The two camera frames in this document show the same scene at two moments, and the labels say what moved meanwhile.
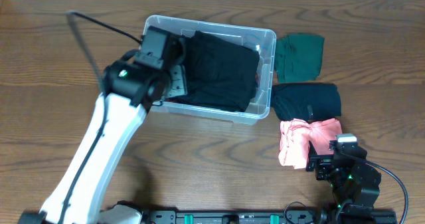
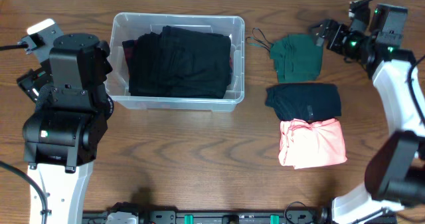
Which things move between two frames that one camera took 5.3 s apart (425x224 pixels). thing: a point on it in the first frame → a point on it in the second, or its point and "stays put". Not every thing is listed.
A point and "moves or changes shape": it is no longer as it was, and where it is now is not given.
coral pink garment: (295, 135) stays put
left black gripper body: (177, 83) → (25, 83)
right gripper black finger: (311, 149) → (324, 30)
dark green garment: (299, 57) stays put
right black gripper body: (324, 170) → (351, 43)
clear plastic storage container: (229, 70) moves or changes shape
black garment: (221, 73) moves or changes shape
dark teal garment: (308, 102) stays put
